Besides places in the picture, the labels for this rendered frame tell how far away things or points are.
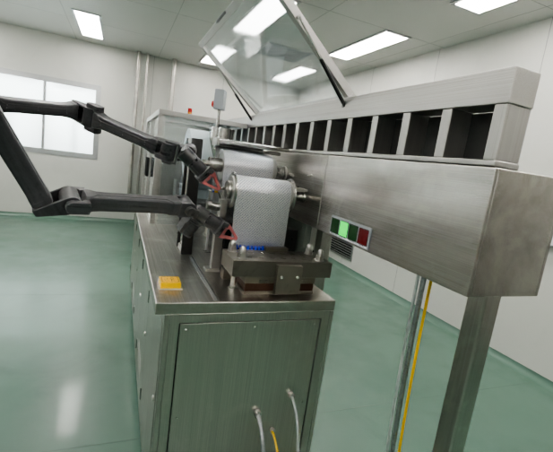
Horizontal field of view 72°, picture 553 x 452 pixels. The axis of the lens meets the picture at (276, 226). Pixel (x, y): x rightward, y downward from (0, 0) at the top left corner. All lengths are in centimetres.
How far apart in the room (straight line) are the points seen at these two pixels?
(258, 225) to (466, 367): 87
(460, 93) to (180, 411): 129
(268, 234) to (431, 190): 74
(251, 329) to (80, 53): 619
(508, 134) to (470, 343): 56
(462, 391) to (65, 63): 675
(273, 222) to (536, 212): 92
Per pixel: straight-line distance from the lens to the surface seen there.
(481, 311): 118
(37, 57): 719
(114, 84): 706
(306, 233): 167
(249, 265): 138
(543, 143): 376
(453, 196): 103
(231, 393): 151
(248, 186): 153
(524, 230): 108
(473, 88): 107
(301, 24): 149
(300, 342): 151
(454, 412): 130
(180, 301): 131
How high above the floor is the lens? 139
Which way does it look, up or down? 9 degrees down
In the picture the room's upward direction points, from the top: 8 degrees clockwise
